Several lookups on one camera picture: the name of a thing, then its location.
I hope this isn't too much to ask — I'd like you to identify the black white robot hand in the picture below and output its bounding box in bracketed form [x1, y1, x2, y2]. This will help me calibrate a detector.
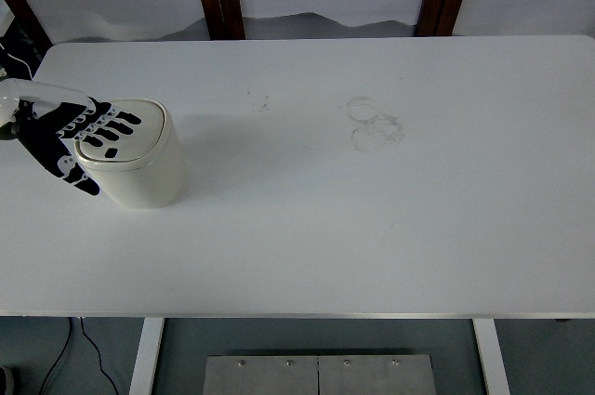
[8, 98, 141, 196]

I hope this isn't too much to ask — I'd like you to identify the cream plastic trash can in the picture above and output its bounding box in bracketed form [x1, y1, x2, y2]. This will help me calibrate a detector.
[74, 99, 185, 209]

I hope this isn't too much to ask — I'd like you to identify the dark wooden frame far left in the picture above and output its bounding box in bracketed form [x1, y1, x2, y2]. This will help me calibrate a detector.
[5, 0, 53, 57]

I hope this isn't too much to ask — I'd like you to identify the left white table leg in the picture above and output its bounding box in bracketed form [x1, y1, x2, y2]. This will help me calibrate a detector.
[128, 318, 165, 395]

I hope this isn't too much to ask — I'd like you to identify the right white table leg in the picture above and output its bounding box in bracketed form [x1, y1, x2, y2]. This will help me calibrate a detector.
[472, 319, 510, 395]

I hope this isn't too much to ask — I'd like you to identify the black floor cable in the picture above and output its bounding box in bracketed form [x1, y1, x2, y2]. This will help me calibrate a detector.
[39, 317, 121, 395]

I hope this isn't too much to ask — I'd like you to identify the white robot forearm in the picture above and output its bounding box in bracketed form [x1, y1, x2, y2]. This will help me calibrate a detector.
[1, 78, 97, 140]

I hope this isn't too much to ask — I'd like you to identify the metal base plate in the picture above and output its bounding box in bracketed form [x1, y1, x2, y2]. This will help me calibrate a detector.
[204, 354, 436, 394]

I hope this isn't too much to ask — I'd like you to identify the white table leg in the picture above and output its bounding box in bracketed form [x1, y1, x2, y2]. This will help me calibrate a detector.
[472, 319, 510, 395]
[128, 318, 165, 395]

